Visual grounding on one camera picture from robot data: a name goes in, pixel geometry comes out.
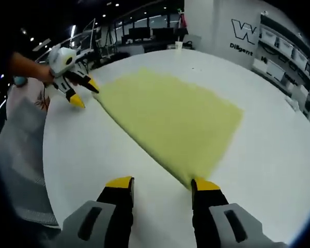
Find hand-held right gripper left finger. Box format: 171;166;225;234
61;176;135;248

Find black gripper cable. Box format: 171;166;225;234
41;82;50;109

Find grey metal shelving rack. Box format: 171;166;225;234
258;11;310;86

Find black computer monitor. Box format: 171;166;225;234
129;27;150;40
152;27;175;40

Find rows of white storage bins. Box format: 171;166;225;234
259;25;310;109

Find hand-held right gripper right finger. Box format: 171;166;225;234
190;177;288;248

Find yellow long-sleeved garment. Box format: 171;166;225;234
92;66;245;192

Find person's left hand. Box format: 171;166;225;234
40;64;57;85

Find grey mesh office chair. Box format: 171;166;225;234
0;103;61;229

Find person's head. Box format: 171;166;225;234
13;75;27;86

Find person's torso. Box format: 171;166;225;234
5;79;51;122

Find red hanging cloth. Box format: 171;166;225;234
179;11;189;28

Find white lumpy object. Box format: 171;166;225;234
286;96;300;112

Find round ceiling downlights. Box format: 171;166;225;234
0;28;36;96

